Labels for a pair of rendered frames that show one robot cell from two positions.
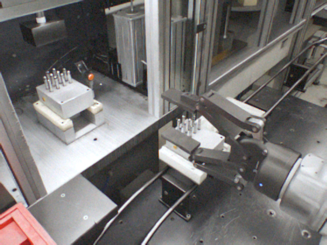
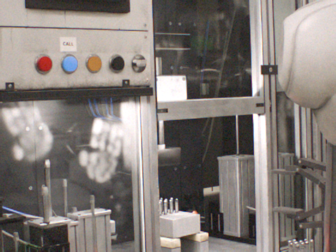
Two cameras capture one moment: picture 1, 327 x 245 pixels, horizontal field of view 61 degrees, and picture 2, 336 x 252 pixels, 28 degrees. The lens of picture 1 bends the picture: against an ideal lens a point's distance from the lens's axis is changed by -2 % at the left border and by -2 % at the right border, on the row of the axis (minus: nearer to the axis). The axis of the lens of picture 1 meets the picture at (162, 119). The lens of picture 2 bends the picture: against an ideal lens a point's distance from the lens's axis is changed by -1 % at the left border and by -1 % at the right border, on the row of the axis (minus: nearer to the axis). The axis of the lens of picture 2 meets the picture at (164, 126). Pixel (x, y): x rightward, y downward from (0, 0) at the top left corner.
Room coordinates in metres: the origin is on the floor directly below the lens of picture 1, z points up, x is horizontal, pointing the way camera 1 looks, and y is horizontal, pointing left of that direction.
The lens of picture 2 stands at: (-1.12, 0.02, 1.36)
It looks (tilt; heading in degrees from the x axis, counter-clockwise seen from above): 3 degrees down; 8
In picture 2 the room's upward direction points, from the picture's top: 2 degrees counter-clockwise
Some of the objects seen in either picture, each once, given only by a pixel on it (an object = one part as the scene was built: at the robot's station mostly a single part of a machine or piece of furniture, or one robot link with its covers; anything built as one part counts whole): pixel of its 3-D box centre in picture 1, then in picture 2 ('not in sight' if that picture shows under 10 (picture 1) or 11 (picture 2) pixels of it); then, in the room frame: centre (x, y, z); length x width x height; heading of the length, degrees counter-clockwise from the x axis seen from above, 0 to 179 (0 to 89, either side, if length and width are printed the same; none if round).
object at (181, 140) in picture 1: (180, 139); (288, 210); (0.39, -0.03, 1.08); 0.07 x 0.03 x 0.01; 48
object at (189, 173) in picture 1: (215, 139); not in sight; (0.66, -0.16, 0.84); 0.36 x 0.14 x 0.10; 138
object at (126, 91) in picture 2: not in sight; (77, 89); (0.20, 0.39, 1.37); 0.36 x 0.04 x 0.04; 138
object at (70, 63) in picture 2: not in sight; (69, 63); (0.21, 0.40, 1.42); 0.03 x 0.02 x 0.03; 138
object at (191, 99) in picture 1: (196, 96); (296, 164); (0.37, -0.05, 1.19); 0.05 x 0.01 x 0.03; 48
